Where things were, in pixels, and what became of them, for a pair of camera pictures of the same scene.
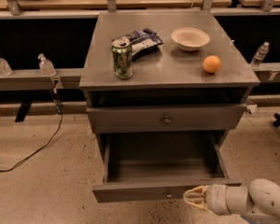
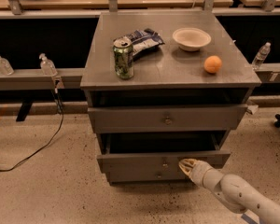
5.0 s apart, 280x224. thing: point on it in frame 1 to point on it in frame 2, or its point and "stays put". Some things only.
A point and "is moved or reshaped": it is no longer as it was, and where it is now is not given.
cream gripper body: [217, 197] to [200, 172]
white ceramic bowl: [189, 38] stays put
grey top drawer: [163, 118] stays put
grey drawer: [161, 167] is moved or reshaped
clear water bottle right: [259, 55] stays put
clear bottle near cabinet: [46, 66] stays put
